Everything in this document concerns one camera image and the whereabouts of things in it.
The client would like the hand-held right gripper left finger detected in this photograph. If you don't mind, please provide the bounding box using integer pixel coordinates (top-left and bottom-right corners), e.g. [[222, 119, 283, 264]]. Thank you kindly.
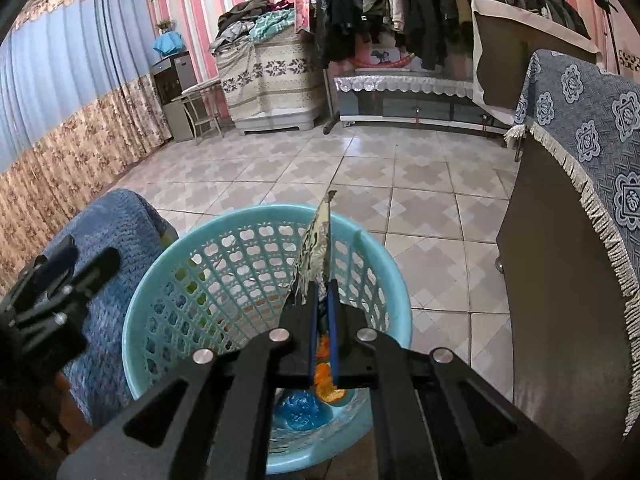
[[56, 281, 322, 480]]

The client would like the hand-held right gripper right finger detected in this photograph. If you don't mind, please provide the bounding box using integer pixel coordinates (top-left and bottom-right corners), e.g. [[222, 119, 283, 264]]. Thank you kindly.
[[326, 281, 585, 480]]

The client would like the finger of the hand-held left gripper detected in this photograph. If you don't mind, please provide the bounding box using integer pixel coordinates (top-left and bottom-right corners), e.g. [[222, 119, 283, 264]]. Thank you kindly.
[[14, 236, 77, 307], [50, 248, 121, 322]]

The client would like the printed foil wrapper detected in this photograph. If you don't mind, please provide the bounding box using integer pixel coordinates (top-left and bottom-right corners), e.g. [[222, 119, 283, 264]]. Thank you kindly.
[[291, 189, 347, 403]]

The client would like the teal plastic mesh basket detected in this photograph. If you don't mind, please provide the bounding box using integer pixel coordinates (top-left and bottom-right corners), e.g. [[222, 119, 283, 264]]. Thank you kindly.
[[121, 203, 413, 476]]

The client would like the blue knitted blanket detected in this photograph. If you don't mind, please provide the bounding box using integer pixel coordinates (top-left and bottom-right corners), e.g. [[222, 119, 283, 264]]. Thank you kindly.
[[37, 189, 178, 428]]

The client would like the blue plastic bag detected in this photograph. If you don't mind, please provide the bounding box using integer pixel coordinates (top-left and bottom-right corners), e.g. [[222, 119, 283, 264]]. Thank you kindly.
[[274, 392, 333, 431]]

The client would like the wooden table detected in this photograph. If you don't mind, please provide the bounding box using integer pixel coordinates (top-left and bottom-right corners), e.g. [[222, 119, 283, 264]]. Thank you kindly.
[[10, 372, 101, 461]]

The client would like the grey water dispenser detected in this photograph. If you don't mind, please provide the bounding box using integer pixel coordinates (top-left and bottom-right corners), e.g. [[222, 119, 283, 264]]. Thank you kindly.
[[151, 51, 198, 142]]

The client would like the blue and floral curtain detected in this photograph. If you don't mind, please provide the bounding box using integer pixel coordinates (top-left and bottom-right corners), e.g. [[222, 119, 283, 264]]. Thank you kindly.
[[0, 0, 173, 291]]

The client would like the dark wooden cabinet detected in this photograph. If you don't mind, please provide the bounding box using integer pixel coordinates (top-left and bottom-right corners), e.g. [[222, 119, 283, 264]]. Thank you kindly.
[[495, 137, 633, 456]]

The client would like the blue wrapped potted plant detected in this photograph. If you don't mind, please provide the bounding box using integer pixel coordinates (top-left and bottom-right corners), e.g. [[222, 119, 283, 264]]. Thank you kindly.
[[152, 19, 183, 58]]

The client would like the metal clothes rack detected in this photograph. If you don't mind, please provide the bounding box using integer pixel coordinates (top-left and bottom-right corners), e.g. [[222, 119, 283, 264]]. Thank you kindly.
[[310, 0, 591, 135]]

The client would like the dark television stand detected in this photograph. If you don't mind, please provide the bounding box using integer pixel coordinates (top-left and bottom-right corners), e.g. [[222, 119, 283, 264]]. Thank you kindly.
[[334, 74, 511, 136]]

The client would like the beige patterned cover cloth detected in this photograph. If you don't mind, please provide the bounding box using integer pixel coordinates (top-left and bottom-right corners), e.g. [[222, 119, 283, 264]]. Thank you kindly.
[[215, 40, 328, 123]]

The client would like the white lace cloth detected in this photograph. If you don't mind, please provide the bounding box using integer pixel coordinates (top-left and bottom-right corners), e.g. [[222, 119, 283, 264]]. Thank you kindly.
[[334, 74, 476, 98]]

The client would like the pile of clothes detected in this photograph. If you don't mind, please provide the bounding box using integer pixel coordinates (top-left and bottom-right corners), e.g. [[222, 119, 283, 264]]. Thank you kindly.
[[209, 0, 301, 53]]

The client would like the pink printed box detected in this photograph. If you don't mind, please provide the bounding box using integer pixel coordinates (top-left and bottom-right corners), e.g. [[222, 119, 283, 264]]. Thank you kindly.
[[350, 46, 416, 72]]

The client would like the pink hanging bag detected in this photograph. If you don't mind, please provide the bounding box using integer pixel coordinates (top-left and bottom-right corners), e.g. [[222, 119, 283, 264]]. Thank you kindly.
[[295, 0, 315, 35]]

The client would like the blue floral fringed cloth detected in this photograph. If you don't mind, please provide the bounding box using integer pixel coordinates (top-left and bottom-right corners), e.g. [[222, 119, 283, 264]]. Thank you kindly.
[[504, 49, 640, 438]]

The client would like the row of hanging clothes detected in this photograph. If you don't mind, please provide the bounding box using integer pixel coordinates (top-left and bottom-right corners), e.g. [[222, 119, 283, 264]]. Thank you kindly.
[[310, 0, 591, 73]]

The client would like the black coat stand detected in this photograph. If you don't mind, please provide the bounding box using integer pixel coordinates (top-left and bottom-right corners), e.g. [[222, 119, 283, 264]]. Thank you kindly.
[[581, 0, 623, 76]]

